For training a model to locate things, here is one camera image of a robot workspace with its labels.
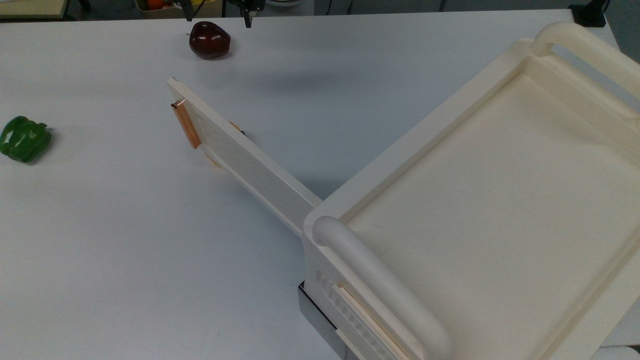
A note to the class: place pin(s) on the black camera pole clamp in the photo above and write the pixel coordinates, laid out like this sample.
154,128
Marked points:
590,14

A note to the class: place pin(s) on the green bell pepper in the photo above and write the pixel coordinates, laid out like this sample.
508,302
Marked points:
22,140

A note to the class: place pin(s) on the cream plastic cabinet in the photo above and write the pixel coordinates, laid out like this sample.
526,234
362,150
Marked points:
475,200

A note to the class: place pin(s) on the side desk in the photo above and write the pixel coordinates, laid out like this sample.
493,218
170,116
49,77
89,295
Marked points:
30,7

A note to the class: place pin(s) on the dark red apple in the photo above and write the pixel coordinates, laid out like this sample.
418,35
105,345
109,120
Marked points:
209,41

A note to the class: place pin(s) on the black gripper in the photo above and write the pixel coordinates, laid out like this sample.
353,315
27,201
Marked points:
247,4

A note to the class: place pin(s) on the cream cabinet door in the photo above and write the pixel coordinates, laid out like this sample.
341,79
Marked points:
250,165

